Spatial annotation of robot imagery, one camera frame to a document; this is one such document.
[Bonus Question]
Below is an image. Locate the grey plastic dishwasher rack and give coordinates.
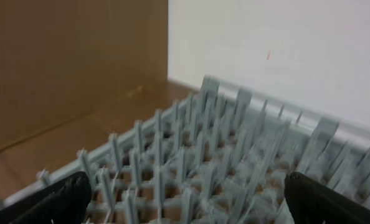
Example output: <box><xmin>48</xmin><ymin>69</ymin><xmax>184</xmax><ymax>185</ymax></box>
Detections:
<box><xmin>0</xmin><ymin>77</ymin><xmax>370</xmax><ymax>223</ymax></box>

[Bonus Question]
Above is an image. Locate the brown cardboard side panel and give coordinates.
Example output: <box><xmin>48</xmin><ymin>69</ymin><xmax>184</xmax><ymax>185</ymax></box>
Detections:
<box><xmin>0</xmin><ymin>0</ymin><xmax>169</xmax><ymax>156</ymax></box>

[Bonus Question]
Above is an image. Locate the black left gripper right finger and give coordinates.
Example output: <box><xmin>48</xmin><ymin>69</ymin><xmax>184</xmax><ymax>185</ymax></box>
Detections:
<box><xmin>284</xmin><ymin>172</ymin><xmax>370</xmax><ymax>224</ymax></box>

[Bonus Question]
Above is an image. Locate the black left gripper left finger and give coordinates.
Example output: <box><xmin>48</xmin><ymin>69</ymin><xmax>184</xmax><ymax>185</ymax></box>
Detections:
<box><xmin>0</xmin><ymin>171</ymin><xmax>92</xmax><ymax>223</ymax></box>

